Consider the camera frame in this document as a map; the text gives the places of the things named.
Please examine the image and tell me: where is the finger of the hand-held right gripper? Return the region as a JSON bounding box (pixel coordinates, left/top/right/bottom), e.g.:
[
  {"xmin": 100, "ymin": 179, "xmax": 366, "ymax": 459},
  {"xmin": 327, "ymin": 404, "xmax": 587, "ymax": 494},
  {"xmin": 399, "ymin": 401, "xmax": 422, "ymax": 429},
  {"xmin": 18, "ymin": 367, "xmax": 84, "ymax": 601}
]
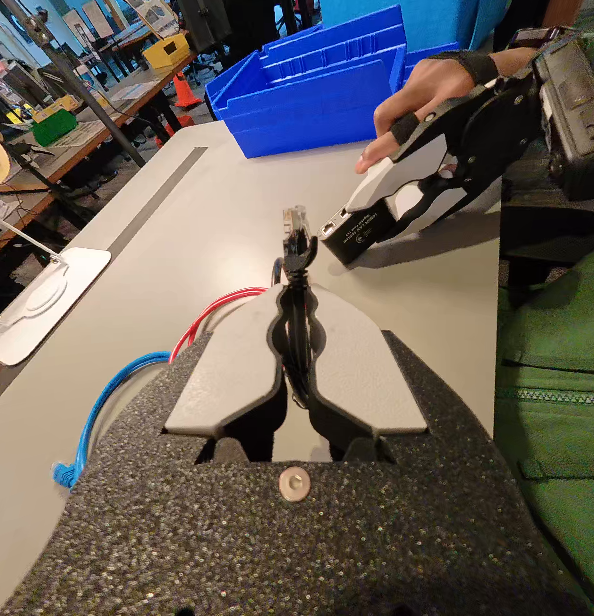
[
  {"xmin": 346, "ymin": 132, "xmax": 449, "ymax": 213},
  {"xmin": 386, "ymin": 184, "xmax": 471, "ymax": 237}
]

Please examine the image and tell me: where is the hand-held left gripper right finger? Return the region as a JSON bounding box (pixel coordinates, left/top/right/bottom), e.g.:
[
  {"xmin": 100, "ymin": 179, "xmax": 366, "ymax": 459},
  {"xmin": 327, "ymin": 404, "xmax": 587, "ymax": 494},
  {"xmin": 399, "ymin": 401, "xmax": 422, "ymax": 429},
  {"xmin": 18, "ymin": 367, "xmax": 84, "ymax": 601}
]
[{"xmin": 307, "ymin": 284, "xmax": 429, "ymax": 460}]

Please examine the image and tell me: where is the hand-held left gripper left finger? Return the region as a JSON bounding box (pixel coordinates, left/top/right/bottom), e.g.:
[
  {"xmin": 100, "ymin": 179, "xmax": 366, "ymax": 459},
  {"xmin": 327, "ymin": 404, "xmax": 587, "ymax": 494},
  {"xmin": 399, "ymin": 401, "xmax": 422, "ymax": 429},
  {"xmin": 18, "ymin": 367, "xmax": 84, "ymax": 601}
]
[{"xmin": 163, "ymin": 283, "xmax": 290, "ymax": 461}]

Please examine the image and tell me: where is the black network splitter box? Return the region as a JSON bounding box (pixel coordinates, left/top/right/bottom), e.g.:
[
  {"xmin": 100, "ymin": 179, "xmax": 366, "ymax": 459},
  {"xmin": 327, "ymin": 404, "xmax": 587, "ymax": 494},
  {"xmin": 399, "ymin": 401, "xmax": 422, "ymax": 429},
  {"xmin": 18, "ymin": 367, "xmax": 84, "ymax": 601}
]
[{"xmin": 318, "ymin": 198, "xmax": 399, "ymax": 265}]

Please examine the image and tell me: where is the red ethernet cable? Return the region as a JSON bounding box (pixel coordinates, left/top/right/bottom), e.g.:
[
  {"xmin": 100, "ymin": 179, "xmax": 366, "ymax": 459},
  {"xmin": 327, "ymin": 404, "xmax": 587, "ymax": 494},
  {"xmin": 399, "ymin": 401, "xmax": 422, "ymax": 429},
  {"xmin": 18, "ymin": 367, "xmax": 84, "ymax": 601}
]
[{"xmin": 168, "ymin": 287, "xmax": 270, "ymax": 364}]

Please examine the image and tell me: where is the black ethernet cable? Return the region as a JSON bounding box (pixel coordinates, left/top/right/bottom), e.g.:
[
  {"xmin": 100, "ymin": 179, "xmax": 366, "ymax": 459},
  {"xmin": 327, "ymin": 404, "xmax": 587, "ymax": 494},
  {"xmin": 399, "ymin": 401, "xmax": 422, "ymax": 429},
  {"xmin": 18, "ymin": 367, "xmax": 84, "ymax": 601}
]
[{"xmin": 270, "ymin": 205, "xmax": 322, "ymax": 410}]

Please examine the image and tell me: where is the person's right forearm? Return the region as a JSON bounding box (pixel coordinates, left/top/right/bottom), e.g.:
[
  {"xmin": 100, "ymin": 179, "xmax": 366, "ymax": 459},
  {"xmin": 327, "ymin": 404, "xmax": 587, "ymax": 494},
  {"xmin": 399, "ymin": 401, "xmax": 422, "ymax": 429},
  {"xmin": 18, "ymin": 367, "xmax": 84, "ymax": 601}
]
[{"xmin": 489, "ymin": 47, "xmax": 538, "ymax": 80}]

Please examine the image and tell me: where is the person's right hand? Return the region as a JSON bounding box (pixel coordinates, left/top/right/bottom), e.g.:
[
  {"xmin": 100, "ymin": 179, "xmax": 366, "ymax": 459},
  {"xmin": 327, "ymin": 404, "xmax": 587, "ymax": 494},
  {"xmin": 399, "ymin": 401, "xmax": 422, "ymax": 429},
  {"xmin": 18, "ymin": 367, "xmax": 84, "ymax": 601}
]
[{"xmin": 355, "ymin": 57, "xmax": 478, "ymax": 175}]

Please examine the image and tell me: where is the black wristwatch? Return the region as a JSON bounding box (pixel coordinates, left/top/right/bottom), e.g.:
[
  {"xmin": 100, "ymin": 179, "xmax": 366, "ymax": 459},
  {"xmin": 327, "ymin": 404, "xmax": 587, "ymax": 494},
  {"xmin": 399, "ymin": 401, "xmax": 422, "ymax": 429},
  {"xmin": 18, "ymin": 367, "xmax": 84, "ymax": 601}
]
[{"xmin": 511, "ymin": 25, "xmax": 584, "ymax": 51}]

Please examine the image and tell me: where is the white document stand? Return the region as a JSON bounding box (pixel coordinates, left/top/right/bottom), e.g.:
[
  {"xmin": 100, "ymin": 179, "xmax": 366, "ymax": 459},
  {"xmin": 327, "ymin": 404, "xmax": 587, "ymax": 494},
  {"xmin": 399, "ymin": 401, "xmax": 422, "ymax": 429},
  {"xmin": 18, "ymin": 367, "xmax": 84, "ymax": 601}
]
[{"xmin": 0, "ymin": 216, "xmax": 112, "ymax": 367}]

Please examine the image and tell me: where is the person's green jacket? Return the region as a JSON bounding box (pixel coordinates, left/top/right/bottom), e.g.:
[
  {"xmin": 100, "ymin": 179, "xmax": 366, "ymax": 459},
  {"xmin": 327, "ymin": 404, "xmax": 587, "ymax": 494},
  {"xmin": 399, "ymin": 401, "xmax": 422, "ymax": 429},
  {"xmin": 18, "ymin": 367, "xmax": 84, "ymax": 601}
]
[{"xmin": 493, "ymin": 10, "xmax": 594, "ymax": 616}]

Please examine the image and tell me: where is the orange traffic cone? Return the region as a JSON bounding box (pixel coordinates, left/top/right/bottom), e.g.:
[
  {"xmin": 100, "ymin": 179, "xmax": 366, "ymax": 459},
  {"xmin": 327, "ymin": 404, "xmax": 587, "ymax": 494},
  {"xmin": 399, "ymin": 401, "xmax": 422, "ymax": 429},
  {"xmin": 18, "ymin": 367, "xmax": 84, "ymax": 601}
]
[
  {"xmin": 173, "ymin": 72, "xmax": 203, "ymax": 109},
  {"xmin": 155, "ymin": 115, "xmax": 197, "ymax": 147}
]

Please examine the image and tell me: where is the yellow box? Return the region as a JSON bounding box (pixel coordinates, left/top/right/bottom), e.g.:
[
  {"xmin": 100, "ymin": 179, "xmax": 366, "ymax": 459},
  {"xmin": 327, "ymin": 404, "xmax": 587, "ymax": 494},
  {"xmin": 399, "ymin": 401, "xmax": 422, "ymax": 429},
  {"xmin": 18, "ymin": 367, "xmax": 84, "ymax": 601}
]
[{"xmin": 142, "ymin": 33, "xmax": 191, "ymax": 69}]

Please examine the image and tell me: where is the long wooden workbench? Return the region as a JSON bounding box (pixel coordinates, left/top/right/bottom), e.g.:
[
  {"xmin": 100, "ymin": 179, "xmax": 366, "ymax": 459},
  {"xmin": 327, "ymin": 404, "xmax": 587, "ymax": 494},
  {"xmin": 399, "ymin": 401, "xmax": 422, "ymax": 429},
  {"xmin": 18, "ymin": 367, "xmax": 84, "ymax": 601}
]
[{"xmin": 0, "ymin": 48, "xmax": 199, "ymax": 261}]

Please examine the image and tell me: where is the green plastic bin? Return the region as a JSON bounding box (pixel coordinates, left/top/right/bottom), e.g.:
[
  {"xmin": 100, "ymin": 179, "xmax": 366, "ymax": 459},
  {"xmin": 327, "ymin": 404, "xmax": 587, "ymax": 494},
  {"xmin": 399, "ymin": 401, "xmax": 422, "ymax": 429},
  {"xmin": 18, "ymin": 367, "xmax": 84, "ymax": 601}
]
[{"xmin": 31, "ymin": 108, "xmax": 79, "ymax": 146}]

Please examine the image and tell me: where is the black tripod stand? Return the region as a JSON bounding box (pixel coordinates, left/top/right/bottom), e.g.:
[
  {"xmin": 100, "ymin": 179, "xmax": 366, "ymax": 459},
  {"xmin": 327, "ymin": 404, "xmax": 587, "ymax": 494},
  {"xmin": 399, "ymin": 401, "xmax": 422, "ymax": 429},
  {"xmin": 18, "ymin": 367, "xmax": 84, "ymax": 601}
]
[{"xmin": 8, "ymin": 10, "xmax": 149, "ymax": 203}]

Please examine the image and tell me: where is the blue ethernet cable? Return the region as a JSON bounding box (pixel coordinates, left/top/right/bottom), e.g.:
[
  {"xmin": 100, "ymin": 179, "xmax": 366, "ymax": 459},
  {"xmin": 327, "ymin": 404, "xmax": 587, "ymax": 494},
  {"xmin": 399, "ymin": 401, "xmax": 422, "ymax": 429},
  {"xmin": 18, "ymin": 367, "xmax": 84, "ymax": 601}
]
[{"xmin": 52, "ymin": 351, "xmax": 172, "ymax": 489}]

